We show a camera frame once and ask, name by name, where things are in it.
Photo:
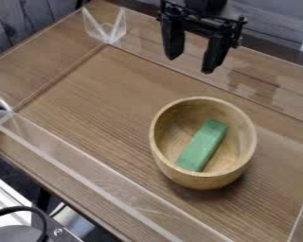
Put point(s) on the brown wooden bowl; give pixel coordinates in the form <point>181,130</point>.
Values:
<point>173,129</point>

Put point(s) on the grey metal bracket with screw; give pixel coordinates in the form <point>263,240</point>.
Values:
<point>58,232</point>

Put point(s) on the green rectangular block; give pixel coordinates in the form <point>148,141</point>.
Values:
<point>197,154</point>

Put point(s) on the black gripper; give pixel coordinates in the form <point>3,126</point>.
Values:
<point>204,17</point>

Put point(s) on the clear acrylic front wall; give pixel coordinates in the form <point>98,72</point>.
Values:
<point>95,189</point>

